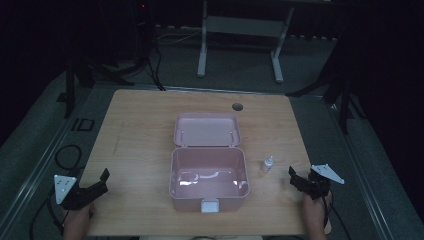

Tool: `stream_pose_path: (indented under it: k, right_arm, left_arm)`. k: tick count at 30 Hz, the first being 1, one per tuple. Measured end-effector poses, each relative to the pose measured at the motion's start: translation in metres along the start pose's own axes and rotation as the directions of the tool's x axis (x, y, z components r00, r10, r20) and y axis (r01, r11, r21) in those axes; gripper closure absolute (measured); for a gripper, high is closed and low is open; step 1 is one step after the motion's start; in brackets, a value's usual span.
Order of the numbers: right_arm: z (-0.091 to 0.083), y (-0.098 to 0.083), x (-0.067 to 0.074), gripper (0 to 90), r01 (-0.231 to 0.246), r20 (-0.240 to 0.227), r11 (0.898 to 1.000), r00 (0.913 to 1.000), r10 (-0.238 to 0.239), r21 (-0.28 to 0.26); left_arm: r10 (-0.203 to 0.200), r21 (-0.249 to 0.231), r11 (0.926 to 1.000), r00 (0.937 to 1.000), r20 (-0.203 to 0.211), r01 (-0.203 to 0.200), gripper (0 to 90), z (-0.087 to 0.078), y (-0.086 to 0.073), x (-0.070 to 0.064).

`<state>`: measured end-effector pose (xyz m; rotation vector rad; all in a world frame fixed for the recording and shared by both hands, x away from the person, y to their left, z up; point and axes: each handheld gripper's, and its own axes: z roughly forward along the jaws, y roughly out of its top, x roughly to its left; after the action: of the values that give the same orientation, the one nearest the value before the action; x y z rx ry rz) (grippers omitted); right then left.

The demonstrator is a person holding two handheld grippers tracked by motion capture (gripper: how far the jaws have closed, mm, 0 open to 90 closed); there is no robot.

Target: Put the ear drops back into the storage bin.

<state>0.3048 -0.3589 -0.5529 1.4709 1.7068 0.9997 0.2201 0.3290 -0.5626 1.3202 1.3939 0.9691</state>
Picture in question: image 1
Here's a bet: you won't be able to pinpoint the black tripod stand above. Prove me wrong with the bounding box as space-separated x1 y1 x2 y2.
285 63 368 136
56 56 136 119

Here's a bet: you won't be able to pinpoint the pink plastic storage box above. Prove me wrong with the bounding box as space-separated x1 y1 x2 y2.
168 112 251 214

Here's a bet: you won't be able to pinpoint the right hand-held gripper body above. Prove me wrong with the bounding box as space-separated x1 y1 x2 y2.
303 163 346 201

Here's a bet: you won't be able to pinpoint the small white dropper bottle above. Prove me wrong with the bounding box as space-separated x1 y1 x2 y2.
261 155 275 173

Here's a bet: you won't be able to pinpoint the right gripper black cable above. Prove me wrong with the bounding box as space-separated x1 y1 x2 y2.
321 195 353 240

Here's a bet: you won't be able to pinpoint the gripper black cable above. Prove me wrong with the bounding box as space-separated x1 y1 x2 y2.
29 186 66 240
321 195 353 240

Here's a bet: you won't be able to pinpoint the person's left hand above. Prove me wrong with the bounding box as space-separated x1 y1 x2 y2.
62 201 96 234

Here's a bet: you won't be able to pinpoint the person's right hand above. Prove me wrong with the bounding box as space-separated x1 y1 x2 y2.
302 190 333 231

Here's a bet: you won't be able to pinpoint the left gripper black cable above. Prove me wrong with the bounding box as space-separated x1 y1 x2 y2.
29 186 66 240

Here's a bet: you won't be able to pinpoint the looped black floor cable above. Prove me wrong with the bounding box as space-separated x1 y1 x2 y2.
54 144 84 173

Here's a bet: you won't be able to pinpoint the black hanging cables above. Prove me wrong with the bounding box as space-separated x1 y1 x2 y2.
145 31 167 92

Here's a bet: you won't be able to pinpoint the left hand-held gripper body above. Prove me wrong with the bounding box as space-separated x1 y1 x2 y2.
53 174 101 211

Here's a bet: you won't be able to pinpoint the white floor cable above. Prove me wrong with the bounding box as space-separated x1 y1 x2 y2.
155 30 202 46

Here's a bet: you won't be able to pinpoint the white metal desk frame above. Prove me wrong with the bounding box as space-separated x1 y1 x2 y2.
196 0 296 85

